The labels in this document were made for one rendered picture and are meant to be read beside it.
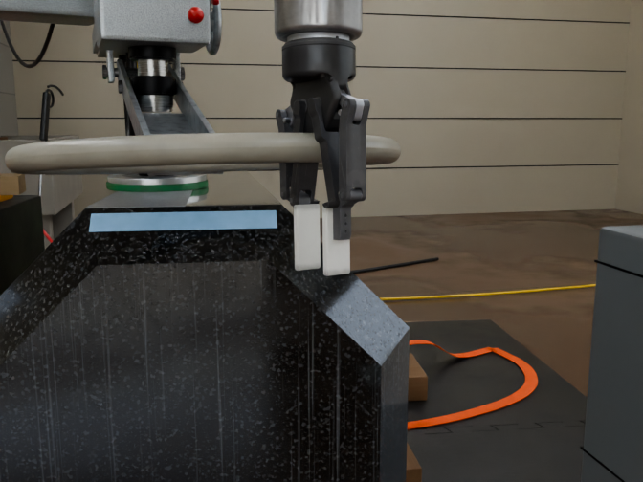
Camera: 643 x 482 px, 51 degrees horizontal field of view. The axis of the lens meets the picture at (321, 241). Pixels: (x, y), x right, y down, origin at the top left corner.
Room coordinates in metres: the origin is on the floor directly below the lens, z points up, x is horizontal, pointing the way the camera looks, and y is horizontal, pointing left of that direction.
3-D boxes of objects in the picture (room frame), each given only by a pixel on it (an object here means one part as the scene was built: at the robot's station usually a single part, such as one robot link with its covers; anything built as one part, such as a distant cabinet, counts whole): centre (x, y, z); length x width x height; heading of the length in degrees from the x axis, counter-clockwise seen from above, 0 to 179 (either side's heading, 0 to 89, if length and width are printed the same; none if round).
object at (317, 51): (0.70, 0.00, 1.01); 0.08 x 0.07 x 0.09; 36
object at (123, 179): (1.49, 0.36, 0.85); 0.21 x 0.21 x 0.01
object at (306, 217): (0.71, 0.02, 0.85); 0.03 x 0.01 x 0.07; 126
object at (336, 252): (0.67, -0.02, 0.85); 0.03 x 0.01 x 0.07; 126
